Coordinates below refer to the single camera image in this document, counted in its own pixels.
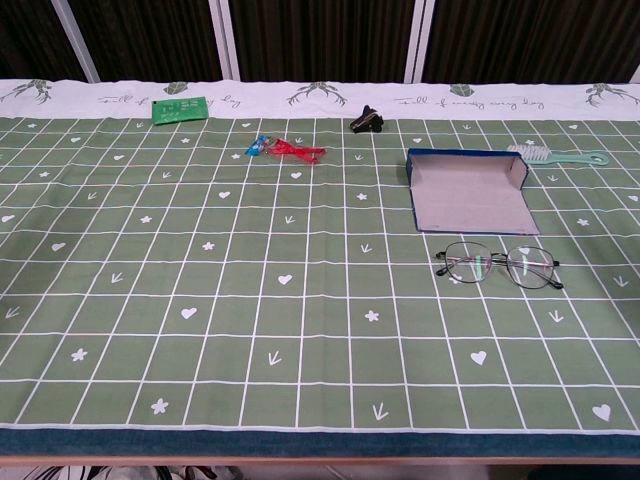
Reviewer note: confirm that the wire-frame eyeglasses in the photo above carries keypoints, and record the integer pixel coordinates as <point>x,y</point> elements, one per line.
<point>470,263</point>

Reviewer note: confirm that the blue glasses case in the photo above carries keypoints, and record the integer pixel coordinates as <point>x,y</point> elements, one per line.
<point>470,200</point>

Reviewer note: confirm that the green grid tablecloth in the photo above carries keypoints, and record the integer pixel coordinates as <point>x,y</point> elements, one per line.
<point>280,320</point>

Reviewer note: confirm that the red candy wrapper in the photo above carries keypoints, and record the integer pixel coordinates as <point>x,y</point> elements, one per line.
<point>292,150</point>

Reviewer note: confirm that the blue candy wrapper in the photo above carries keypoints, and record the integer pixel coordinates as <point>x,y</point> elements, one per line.
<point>256,146</point>

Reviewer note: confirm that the black staple remover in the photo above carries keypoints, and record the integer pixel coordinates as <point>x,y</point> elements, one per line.
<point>366,122</point>

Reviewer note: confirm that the mint green brush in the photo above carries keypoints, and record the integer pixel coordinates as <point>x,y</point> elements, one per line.
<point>530,151</point>

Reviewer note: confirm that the black white patterned bag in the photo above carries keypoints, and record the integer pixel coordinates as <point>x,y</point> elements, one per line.
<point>60,473</point>

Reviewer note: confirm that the white aluminium partition post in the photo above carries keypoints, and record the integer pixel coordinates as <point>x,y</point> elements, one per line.
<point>75,40</point>
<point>224,40</point>
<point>636,75</point>
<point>419,40</point>

